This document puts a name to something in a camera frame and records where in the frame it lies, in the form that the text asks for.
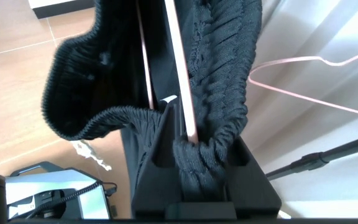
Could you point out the beige curtain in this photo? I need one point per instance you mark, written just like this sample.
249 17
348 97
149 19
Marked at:
306 31

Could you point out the black garment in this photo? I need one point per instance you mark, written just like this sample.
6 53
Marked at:
222 62

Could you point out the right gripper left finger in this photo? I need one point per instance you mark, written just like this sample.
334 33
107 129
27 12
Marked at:
157 186

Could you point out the pink clothes hanger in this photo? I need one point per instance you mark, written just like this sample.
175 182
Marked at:
291 93
182 77

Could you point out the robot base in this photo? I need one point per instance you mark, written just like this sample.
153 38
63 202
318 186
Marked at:
57 183

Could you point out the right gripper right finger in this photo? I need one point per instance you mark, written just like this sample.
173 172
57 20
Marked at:
253 193

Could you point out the black clothes rack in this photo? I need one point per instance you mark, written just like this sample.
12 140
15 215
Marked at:
315 157

